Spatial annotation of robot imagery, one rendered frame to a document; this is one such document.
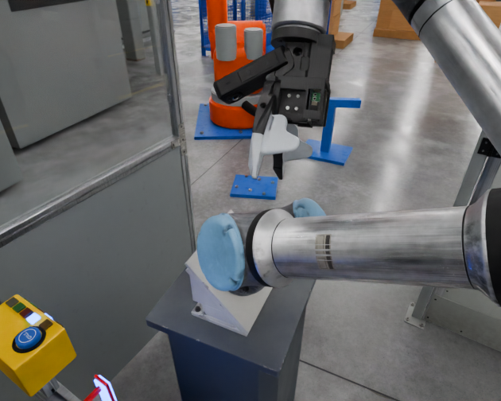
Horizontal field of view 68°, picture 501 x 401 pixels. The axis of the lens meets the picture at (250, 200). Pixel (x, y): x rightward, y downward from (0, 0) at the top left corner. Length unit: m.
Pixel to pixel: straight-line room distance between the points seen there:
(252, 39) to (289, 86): 3.27
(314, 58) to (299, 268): 0.27
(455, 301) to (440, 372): 0.34
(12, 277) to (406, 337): 1.77
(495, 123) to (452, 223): 0.17
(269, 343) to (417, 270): 0.44
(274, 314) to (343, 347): 1.23
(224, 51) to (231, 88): 3.21
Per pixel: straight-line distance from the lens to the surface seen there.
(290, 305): 0.86
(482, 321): 2.19
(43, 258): 1.36
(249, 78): 0.54
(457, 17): 0.58
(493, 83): 0.55
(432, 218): 0.43
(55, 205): 1.30
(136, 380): 1.98
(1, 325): 0.87
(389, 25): 9.16
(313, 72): 0.52
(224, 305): 0.77
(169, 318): 0.85
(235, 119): 3.95
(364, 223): 0.45
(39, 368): 0.83
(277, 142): 0.47
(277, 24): 0.54
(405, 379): 2.04
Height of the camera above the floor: 1.66
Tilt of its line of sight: 35 degrees down
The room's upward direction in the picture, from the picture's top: straight up
